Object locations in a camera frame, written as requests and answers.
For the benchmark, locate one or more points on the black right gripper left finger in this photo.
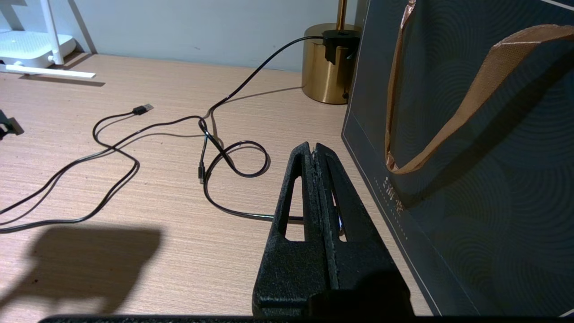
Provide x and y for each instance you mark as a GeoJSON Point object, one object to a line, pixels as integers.
{"type": "Point", "coordinates": [287, 269]}

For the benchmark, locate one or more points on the brass desk lamp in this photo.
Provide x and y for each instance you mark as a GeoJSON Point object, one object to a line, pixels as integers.
{"type": "Point", "coordinates": [323, 76]}

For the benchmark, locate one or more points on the white router with four antennas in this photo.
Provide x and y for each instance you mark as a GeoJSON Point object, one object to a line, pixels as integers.
{"type": "Point", "coordinates": [31, 47]}

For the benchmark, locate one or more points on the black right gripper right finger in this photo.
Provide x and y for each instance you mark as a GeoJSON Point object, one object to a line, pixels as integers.
{"type": "Point", "coordinates": [367, 269]}

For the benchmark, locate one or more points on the small black clip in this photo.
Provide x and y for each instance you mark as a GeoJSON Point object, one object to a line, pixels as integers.
{"type": "Point", "coordinates": [9, 125]}

